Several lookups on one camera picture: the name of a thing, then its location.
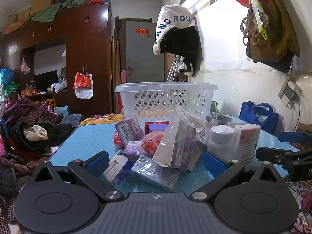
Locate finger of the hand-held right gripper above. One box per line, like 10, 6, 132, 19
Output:
278, 130, 312, 144
255, 147, 300, 168

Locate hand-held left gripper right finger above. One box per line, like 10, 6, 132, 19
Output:
189, 151, 284, 202

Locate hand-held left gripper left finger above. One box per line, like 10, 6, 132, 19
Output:
29, 151, 125, 203

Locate white purple medicine box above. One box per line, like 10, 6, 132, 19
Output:
103, 151, 137, 183

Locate white plastic bottle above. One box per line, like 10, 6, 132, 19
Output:
207, 125, 237, 162

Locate white pink medicine box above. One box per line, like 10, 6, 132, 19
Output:
231, 124, 261, 162

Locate purple blister pack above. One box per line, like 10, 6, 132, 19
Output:
123, 140, 147, 156

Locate large purple box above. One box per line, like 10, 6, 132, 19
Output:
152, 116, 203, 172

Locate dark box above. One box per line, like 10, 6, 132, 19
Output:
206, 113, 232, 127

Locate grey blue medicine box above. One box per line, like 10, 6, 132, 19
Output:
131, 155, 181, 191

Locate red item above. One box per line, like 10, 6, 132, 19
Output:
113, 130, 167, 156

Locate red box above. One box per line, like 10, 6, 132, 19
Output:
144, 121, 169, 135

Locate white plastic basket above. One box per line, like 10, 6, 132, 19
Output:
114, 82, 219, 127

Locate floral bedsheet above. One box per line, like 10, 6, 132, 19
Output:
285, 136, 312, 234

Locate yellow blanket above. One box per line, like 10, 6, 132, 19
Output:
80, 113, 125, 127

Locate blue tote bag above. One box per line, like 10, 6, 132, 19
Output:
239, 101, 279, 134

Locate grey blue cloth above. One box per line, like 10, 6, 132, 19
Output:
61, 114, 83, 128

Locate teal box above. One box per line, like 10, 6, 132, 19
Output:
54, 106, 71, 117

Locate red white plastic bag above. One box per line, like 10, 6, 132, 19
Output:
73, 72, 94, 99

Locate pile of clothes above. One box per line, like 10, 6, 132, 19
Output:
0, 98, 74, 176

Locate black handbag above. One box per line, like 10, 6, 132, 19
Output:
0, 167, 20, 197

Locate black television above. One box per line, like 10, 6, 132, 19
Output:
35, 70, 58, 92

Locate brown hanging bag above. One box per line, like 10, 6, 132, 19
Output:
245, 0, 301, 74

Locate metal crutches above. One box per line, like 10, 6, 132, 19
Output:
166, 56, 186, 82

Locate grey door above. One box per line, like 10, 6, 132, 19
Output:
125, 21, 166, 83

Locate green white bag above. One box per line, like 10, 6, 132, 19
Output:
0, 82, 20, 100

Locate brown wooden wardrobe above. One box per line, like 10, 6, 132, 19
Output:
0, 4, 113, 117

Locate pink plastic bag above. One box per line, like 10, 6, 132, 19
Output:
20, 57, 31, 75

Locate blue plastic bag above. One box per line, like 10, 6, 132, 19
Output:
0, 69, 12, 85

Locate white black hanging jacket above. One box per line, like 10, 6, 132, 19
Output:
153, 4, 204, 77

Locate green cloth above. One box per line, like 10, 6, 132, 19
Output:
29, 0, 92, 23

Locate medium cardboard box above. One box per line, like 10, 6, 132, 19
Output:
18, 7, 31, 20

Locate small cardboard box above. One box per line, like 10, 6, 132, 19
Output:
6, 13, 19, 26

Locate large cardboard box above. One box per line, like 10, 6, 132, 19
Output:
30, 0, 57, 15

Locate black cable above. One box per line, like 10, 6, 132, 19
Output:
285, 97, 301, 132

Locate wall power adapter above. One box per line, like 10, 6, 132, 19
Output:
278, 75, 301, 108

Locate coiled brown rope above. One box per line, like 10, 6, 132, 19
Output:
240, 13, 270, 46

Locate yellow green strap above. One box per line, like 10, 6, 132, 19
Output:
242, 0, 268, 41

